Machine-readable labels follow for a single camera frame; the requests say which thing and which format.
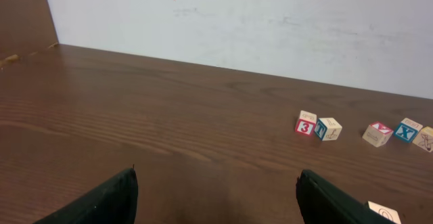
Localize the yellow topped wooden block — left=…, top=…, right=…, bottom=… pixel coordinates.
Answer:
left=412, top=127, right=433, bottom=152

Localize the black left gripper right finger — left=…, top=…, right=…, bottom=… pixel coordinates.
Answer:
left=296, top=169, right=393, bottom=224

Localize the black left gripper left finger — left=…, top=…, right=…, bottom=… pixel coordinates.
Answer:
left=36, top=168, right=138, bottom=224

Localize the blue letter T block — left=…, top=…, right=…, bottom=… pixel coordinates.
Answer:
left=314, top=118, right=342, bottom=141

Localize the red number 3 block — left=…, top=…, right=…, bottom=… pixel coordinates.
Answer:
left=295, top=110, right=317, bottom=136

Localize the red letter A block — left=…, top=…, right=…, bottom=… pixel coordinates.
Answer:
left=362, top=122, right=394, bottom=148

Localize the blue letter X block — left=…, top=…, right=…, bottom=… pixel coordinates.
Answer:
left=394, top=118, right=423, bottom=143

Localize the green letter Z block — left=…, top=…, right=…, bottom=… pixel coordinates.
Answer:
left=367, top=201, right=401, bottom=224

